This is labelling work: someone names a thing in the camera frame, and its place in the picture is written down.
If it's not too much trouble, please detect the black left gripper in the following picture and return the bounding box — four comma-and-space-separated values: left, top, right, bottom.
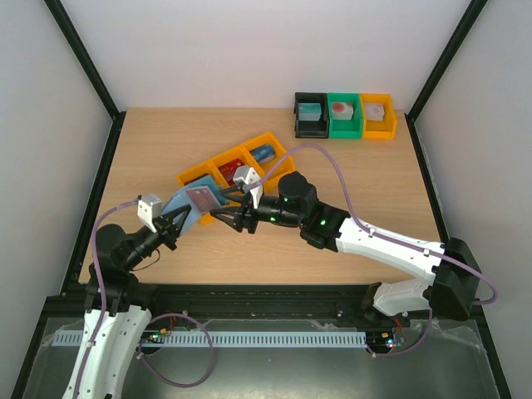
123, 203, 191, 270

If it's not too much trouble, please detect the blue card holder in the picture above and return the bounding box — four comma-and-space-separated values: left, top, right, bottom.
162, 175, 229, 234

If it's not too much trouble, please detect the blue credit card stack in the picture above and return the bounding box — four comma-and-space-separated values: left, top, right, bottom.
250, 144, 276, 165

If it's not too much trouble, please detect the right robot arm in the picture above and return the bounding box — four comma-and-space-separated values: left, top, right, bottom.
210, 172, 480, 326

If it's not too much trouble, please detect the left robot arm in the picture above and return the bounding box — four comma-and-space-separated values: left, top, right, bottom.
63, 199, 191, 398

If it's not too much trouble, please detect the red credit card stack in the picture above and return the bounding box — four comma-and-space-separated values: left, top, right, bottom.
219, 158, 244, 185

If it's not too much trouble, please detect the yellow bin with red cards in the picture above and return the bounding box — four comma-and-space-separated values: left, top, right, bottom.
210, 145, 258, 187

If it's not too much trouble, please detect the yellow bin with blue cards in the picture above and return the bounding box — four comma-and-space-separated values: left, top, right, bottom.
240, 132, 296, 192

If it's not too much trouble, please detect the teal card deck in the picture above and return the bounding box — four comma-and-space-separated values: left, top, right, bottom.
297, 102, 322, 121

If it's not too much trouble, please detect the grey card deck in green bin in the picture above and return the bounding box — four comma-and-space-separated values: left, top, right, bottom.
331, 101, 355, 121

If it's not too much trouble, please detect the black storage bin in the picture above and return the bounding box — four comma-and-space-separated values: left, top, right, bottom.
293, 92, 329, 139

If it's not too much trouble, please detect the green storage bin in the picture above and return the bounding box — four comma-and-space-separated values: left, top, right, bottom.
327, 92, 364, 140

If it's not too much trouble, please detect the grey deck in orange bin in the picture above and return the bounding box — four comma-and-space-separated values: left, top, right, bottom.
365, 102, 386, 122

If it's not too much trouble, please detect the orange storage bin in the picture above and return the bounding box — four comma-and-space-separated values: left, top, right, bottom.
359, 93, 397, 140

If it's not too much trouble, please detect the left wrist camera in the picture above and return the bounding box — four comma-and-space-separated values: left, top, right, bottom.
137, 194, 162, 233

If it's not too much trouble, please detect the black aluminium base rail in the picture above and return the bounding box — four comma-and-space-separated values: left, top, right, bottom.
39, 283, 485, 329

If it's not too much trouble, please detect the light blue cable duct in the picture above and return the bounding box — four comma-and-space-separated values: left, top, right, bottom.
48, 328, 368, 349

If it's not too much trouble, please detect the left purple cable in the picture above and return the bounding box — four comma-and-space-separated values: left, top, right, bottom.
72, 199, 215, 399

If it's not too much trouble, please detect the purple cable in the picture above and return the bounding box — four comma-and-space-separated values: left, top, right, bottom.
257, 144, 499, 359
72, 199, 215, 399

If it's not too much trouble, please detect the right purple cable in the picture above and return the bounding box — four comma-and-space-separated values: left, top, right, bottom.
257, 144, 499, 359

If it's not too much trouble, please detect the black frame post left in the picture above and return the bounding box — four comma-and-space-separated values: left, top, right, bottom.
43, 0, 126, 124

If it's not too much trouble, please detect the black frame post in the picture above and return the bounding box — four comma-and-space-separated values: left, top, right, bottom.
43, 0, 126, 124
406, 0, 488, 124

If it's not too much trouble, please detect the black frame post right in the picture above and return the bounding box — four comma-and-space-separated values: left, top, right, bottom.
406, 0, 488, 124

